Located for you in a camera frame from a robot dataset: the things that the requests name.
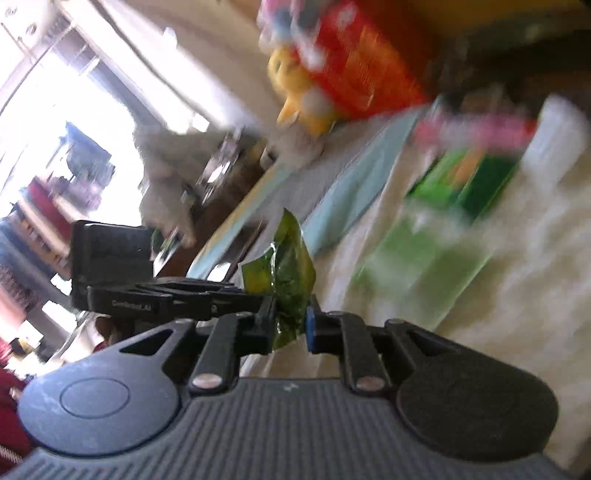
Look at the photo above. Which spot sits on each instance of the small pink snack packet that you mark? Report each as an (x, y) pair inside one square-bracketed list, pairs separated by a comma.
[(480, 131)]

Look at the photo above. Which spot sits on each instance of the pale green snack packet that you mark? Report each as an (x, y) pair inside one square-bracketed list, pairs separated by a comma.
[(415, 258)]

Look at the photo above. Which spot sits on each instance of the pastel plush bunny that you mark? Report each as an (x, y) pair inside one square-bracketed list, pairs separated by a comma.
[(286, 18)]

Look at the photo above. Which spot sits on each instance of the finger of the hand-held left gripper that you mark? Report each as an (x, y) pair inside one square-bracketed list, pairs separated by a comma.
[(238, 307), (194, 286)]

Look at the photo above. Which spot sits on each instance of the red biscuit gift bag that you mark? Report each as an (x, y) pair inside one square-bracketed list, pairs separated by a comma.
[(364, 60)]

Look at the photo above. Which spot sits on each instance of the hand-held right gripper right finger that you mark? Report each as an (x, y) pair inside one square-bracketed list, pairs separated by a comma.
[(310, 327)]

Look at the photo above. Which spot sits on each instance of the red knitted clothing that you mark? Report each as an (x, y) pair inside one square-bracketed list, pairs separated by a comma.
[(11, 406)]

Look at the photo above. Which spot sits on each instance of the yellow plush duck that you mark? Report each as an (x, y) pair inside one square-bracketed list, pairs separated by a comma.
[(295, 83)]

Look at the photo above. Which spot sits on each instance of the shiny dark green snack packet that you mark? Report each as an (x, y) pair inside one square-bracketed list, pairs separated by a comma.
[(286, 272)]

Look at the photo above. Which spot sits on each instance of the bright green snack packet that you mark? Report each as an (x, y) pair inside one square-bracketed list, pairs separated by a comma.
[(480, 184)]

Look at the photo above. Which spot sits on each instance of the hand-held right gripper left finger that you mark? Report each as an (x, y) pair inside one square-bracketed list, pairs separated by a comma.
[(265, 323)]

